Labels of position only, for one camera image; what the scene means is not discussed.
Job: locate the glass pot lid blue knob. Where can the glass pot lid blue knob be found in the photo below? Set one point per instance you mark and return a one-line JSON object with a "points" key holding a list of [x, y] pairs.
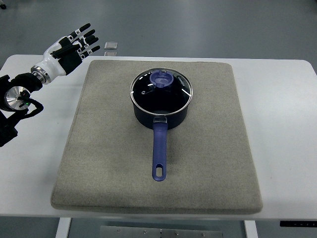
{"points": [[161, 91]]}

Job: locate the white table leg right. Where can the white table leg right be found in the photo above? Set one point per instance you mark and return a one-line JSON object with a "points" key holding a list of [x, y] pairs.
{"points": [[250, 229]]}

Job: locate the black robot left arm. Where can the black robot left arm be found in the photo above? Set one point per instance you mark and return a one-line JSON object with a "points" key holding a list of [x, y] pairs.
{"points": [[16, 103]]}

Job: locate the dark pot with blue handle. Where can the dark pot with blue handle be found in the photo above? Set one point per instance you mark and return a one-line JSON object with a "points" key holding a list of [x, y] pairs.
{"points": [[160, 124]]}

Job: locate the beige fabric mat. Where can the beige fabric mat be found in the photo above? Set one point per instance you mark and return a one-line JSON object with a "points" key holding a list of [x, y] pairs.
{"points": [[114, 164]]}

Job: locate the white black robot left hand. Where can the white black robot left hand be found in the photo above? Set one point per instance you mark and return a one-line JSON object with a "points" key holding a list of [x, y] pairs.
{"points": [[66, 54]]}

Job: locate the white table leg left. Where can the white table leg left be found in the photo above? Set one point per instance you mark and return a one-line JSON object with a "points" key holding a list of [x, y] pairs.
{"points": [[63, 228]]}

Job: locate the white table leg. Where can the white table leg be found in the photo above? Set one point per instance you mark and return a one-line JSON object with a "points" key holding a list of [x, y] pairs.
{"points": [[63, 228], [250, 229]]}

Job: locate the silver floor plate lower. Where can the silver floor plate lower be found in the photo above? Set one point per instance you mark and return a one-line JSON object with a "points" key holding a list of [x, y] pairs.
{"points": [[112, 54]]}

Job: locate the grey metal base plate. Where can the grey metal base plate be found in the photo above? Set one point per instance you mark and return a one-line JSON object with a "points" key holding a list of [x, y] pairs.
{"points": [[137, 232]]}

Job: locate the black table control panel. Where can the black table control panel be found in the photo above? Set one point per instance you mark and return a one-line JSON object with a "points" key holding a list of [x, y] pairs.
{"points": [[299, 224]]}

